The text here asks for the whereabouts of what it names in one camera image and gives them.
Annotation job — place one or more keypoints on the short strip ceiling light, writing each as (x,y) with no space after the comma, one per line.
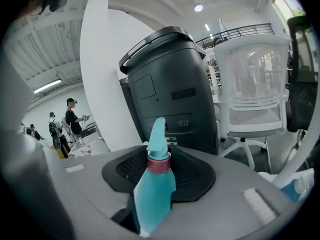
(207,27)

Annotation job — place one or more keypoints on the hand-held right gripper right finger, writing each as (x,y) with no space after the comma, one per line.
(220,204)

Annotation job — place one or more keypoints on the round ceiling light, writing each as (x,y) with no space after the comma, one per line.
(198,8)

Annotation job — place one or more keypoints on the large window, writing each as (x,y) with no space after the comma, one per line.
(290,1)

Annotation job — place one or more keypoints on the black mesh office chair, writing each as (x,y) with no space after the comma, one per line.
(303,96)

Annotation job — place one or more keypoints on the white mesh office chair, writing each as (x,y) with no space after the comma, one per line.
(255,130)

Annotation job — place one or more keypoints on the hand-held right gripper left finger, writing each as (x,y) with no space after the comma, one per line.
(87,184)

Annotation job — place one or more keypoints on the white curved partition panel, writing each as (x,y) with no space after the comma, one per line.
(105,84)

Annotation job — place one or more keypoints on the long tube ceiling light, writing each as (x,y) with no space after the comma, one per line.
(47,86)

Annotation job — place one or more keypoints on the teal spray bottle pink nozzle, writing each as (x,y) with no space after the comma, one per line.
(155,196)

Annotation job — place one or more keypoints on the black metal railing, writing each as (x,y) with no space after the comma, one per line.
(250,30)

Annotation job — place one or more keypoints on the large black plastic bin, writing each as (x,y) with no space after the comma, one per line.
(170,71)

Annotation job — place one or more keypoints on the blue bottle white cap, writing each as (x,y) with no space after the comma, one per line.
(291,192)

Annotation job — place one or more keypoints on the white gooseneck faucet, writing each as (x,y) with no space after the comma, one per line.
(295,162)

